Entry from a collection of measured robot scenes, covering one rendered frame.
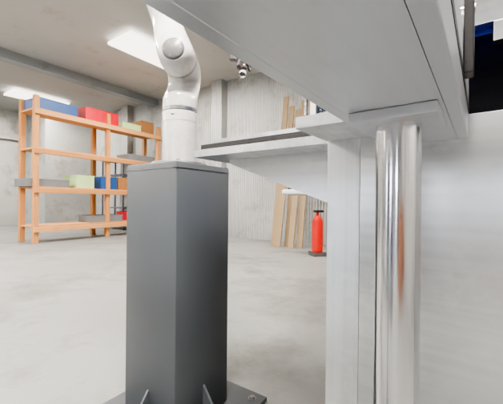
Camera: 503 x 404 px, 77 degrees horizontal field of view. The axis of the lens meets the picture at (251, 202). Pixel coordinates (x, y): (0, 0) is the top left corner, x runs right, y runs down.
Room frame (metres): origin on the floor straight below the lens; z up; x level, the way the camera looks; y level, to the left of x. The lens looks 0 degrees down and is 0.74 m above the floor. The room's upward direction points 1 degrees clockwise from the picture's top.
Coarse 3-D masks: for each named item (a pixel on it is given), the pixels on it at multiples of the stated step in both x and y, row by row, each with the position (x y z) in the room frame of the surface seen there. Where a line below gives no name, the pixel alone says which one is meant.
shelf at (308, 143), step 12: (252, 144) 0.76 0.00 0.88; (264, 144) 0.74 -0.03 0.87; (276, 144) 0.72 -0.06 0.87; (288, 144) 0.70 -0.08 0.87; (300, 144) 0.68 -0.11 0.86; (312, 144) 0.67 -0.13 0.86; (324, 144) 0.66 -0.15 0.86; (204, 156) 0.86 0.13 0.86; (216, 156) 0.86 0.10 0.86; (228, 156) 0.85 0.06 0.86; (240, 156) 0.85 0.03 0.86; (252, 156) 0.85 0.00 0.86
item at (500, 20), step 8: (480, 0) 0.49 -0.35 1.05; (488, 0) 0.48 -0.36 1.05; (496, 0) 0.47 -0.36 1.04; (480, 8) 0.49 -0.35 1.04; (488, 8) 0.48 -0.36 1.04; (496, 8) 0.47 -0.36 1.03; (480, 16) 0.49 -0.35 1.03; (488, 16) 0.48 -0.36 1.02; (496, 16) 0.47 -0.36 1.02; (480, 24) 0.49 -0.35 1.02; (488, 24) 0.49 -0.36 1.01; (496, 24) 0.47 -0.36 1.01; (496, 32) 0.47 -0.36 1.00; (496, 40) 0.48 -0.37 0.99
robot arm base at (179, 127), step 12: (168, 120) 1.06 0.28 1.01; (180, 120) 1.05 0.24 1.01; (192, 120) 1.08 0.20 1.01; (168, 132) 1.06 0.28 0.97; (180, 132) 1.05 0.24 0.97; (192, 132) 1.08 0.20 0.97; (168, 144) 1.06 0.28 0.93; (180, 144) 1.05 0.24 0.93; (192, 144) 1.08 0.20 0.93; (168, 156) 1.06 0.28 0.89; (180, 156) 1.05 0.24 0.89; (192, 156) 1.08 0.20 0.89
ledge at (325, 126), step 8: (328, 112) 0.49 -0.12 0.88; (296, 120) 0.52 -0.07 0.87; (304, 120) 0.51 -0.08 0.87; (312, 120) 0.50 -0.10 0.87; (320, 120) 0.49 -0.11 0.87; (328, 120) 0.49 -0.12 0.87; (336, 120) 0.48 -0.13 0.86; (296, 128) 0.52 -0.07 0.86; (304, 128) 0.52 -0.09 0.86; (312, 128) 0.52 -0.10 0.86; (320, 128) 0.52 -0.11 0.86; (328, 128) 0.52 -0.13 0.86; (336, 128) 0.52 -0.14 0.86; (344, 128) 0.52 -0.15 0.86; (352, 128) 0.51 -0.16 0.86; (320, 136) 0.58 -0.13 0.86; (328, 136) 0.58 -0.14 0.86; (336, 136) 0.58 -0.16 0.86; (344, 136) 0.58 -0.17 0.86; (352, 136) 0.58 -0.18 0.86; (360, 136) 0.58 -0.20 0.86; (368, 136) 0.58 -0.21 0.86
